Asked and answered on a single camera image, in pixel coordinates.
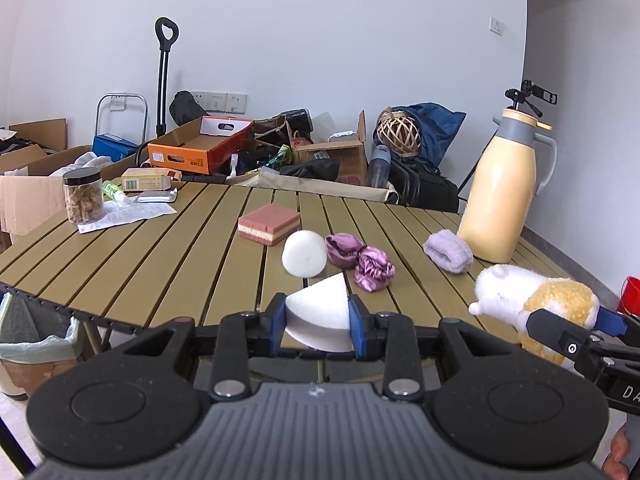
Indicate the brown cardboard box red print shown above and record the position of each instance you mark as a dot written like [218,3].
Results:
[340,160]

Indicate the white cloth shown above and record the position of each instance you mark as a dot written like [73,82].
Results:
[90,160]

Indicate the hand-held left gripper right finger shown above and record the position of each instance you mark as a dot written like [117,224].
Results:
[355,325]

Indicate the white wall socket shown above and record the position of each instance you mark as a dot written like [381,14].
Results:
[200,101]
[118,104]
[236,103]
[217,102]

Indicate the wicker ball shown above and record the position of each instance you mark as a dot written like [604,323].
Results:
[398,134]

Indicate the orange cardboard tray box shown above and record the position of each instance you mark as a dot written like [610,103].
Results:
[190,157]

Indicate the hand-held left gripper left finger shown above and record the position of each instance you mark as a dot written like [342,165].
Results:
[278,322]

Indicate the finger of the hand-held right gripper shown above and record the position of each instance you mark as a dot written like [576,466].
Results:
[560,340]
[612,322]

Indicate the blue box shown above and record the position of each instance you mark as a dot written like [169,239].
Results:
[114,147]

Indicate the white foam wedge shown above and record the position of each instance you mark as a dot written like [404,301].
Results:
[320,310]

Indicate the black cylinder case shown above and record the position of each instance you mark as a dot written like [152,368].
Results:
[299,120]

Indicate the grey blue water bottle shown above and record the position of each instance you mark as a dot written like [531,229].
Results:
[379,167]

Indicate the large open cardboard box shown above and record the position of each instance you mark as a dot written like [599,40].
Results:
[30,200]

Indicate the black flat pouch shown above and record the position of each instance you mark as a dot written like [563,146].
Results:
[310,169]

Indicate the white foam ball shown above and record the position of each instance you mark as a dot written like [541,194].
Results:
[304,254]

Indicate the pale yellow carton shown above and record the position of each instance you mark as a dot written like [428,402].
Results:
[147,180]

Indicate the navy blue bag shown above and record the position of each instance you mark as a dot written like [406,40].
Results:
[440,125]

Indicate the lilac fuzzy sock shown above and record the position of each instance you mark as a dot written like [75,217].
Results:
[447,252]

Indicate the silver metal trolley frame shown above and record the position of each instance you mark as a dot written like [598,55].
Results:
[145,115]

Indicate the clear snack jar black lid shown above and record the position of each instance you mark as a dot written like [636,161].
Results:
[83,200]

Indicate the red bucket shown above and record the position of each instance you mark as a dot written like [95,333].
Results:
[630,297]

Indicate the pink layered sponge block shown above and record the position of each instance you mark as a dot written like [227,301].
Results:
[269,222]

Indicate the small green bottle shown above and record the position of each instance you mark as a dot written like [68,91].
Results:
[114,192]

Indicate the cardboard box with green bag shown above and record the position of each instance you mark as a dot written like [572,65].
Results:
[35,355]

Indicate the black luggage bag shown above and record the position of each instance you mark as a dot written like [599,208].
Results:
[430,190]

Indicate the black camera tripod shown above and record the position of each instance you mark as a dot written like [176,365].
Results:
[531,94]

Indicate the magenta satin cloth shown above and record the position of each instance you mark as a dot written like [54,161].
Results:
[374,269]

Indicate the yellow thermos jug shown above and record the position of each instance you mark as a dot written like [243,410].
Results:
[495,195]

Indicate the white and yellow plush toy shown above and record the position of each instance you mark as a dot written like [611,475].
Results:
[505,292]

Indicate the silver blister pack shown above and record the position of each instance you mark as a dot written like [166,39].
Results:
[156,196]

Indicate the person's right hand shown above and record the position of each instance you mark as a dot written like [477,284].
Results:
[620,452]

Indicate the black fabric bag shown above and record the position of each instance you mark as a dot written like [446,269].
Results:
[186,107]

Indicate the printed paper sheet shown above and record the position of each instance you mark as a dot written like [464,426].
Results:
[127,215]

